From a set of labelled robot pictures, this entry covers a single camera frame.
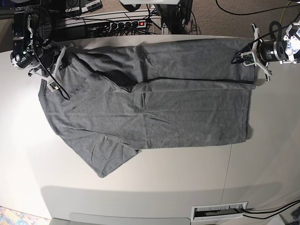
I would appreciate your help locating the grey T-shirt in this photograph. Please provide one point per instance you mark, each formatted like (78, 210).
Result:
(163, 95)

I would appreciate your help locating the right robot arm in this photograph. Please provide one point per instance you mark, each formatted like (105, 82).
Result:
(34, 49)

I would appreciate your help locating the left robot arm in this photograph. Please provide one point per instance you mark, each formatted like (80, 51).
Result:
(284, 47)

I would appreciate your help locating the table cable grommet box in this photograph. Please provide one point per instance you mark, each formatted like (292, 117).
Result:
(218, 212)

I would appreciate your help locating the white power strip red switch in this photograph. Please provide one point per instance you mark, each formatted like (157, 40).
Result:
(127, 25)

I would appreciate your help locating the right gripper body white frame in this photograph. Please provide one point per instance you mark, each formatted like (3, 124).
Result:
(52, 60)

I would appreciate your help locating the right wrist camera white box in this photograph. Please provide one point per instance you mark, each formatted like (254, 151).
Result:
(53, 86)

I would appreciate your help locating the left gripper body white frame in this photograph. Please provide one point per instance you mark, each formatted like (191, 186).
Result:
(267, 51)

